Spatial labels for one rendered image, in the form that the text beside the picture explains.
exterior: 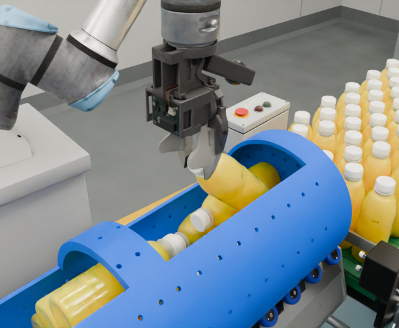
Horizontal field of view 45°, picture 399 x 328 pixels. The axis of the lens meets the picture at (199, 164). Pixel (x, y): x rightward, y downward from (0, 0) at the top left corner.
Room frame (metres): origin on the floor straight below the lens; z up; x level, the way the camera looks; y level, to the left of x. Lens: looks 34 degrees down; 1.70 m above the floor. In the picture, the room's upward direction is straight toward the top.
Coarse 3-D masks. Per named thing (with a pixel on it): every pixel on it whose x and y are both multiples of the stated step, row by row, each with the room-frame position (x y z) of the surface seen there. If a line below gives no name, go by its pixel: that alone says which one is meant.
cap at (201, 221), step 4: (196, 212) 0.70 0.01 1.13; (200, 212) 0.70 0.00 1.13; (204, 212) 0.70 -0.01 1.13; (192, 216) 0.70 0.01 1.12; (196, 216) 0.69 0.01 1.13; (200, 216) 0.69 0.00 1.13; (204, 216) 0.69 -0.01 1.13; (208, 216) 0.70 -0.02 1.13; (192, 220) 0.70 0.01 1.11; (196, 220) 0.70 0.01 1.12; (200, 220) 0.69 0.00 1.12; (204, 220) 0.69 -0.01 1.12; (208, 220) 0.69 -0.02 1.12; (192, 224) 0.70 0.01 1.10; (196, 224) 0.70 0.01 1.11; (200, 224) 0.69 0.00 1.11; (204, 224) 0.68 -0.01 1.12; (208, 224) 0.69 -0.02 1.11; (196, 228) 0.70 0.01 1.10; (200, 228) 0.69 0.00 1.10; (204, 228) 0.68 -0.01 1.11
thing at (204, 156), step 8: (208, 128) 0.59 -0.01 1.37; (200, 136) 0.58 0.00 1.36; (208, 136) 0.60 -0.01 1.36; (200, 144) 0.58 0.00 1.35; (208, 144) 0.59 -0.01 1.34; (200, 152) 0.58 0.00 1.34; (208, 152) 0.59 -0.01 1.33; (192, 160) 0.57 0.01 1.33; (200, 160) 0.58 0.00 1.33; (208, 160) 0.59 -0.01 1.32; (216, 160) 0.59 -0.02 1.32; (192, 168) 0.56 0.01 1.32; (200, 168) 0.58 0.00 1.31; (208, 168) 0.59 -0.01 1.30; (208, 176) 0.59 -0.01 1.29
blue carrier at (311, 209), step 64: (192, 192) 0.79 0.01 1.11; (320, 192) 0.69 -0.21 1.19; (64, 256) 0.56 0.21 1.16; (128, 256) 0.48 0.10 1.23; (192, 256) 0.50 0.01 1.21; (256, 256) 0.54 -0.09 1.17; (320, 256) 0.64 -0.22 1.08; (0, 320) 0.49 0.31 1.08; (128, 320) 0.40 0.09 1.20; (192, 320) 0.43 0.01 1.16; (256, 320) 0.52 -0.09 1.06
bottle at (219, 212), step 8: (256, 168) 0.82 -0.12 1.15; (264, 168) 0.82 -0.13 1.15; (272, 168) 0.83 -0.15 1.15; (264, 176) 0.80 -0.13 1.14; (272, 176) 0.81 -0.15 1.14; (272, 184) 0.80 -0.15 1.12; (208, 200) 0.73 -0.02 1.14; (216, 200) 0.72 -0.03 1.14; (200, 208) 0.72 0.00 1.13; (208, 208) 0.71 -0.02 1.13; (216, 208) 0.71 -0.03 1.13; (224, 208) 0.71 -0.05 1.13; (232, 208) 0.72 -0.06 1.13; (216, 216) 0.70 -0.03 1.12; (224, 216) 0.70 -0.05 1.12; (216, 224) 0.70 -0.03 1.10
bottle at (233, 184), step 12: (228, 156) 0.66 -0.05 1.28; (216, 168) 0.63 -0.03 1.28; (228, 168) 0.63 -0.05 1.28; (240, 168) 0.66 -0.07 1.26; (204, 180) 0.62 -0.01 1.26; (216, 180) 0.62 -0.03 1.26; (228, 180) 0.62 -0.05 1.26; (240, 180) 0.64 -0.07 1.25; (252, 180) 0.67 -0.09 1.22; (216, 192) 0.62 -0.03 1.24; (228, 192) 0.63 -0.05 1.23; (240, 192) 0.64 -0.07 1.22; (252, 192) 0.66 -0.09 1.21; (264, 192) 0.70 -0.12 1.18; (228, 204) 0.66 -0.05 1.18; (240, 204) 0.66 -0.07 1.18
